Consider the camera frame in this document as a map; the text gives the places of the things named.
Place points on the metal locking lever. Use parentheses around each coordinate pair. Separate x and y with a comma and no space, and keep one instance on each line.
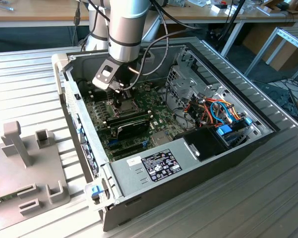
(107,96)

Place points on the silver CPU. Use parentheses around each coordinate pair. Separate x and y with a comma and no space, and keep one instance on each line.
(128,106)

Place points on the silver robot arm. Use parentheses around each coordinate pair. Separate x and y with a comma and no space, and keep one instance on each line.
(125,37)

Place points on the installed RAM stick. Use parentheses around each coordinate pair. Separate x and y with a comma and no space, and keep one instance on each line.
(129,119)

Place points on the black graphics card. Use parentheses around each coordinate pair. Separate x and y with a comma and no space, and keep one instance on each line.
(132,129)

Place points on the green motherboard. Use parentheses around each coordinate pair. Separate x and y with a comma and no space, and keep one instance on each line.
(163,116)

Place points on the silver disk bay cage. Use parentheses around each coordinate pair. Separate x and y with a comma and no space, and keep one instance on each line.
(186,83)

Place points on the silver chipset heatsink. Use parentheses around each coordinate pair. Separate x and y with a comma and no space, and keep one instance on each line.
(161,138)

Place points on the small white sticker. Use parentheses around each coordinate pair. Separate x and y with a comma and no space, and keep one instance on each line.
(134,161)

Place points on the black rating label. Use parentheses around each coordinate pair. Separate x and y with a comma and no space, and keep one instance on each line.
(161,165)

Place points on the wooden desk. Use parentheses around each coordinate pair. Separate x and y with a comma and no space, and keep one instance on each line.
(27,13)
(200,15)

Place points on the silver power supply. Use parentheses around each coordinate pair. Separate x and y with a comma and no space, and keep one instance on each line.
(127,182)

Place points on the small white box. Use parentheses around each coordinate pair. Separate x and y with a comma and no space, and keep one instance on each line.
(217,9)

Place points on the blue case latch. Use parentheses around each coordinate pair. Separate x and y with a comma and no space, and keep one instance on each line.
(95,191)

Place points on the open black PC case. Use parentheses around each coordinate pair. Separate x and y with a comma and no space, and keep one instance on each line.
(188,178)

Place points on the black pole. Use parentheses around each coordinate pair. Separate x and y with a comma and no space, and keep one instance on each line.
(236,13)

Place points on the large brown cardboard panel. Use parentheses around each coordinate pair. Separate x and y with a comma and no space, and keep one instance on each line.
(257,37)

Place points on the grey parts rack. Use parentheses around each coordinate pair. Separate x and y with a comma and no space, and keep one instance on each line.
(27,178)

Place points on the green RAM stick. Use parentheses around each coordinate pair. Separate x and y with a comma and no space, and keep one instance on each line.
(5,198)

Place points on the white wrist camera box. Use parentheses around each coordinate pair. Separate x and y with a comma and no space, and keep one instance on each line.
(105,73)

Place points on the aluminium frame shelf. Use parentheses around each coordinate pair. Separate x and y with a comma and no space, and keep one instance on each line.
(296,37)

